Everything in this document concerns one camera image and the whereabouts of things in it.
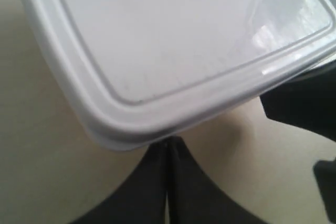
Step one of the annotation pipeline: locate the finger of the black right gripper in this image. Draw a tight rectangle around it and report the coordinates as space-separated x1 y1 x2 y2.
260 61 335 141

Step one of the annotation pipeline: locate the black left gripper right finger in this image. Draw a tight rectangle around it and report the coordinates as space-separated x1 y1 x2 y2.
167 136 265 223

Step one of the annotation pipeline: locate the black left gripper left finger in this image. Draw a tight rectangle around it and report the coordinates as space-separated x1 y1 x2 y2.
72 142 166 223

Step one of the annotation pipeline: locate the white lidded plastic container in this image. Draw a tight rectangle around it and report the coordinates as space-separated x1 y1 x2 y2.
21 0 335 151

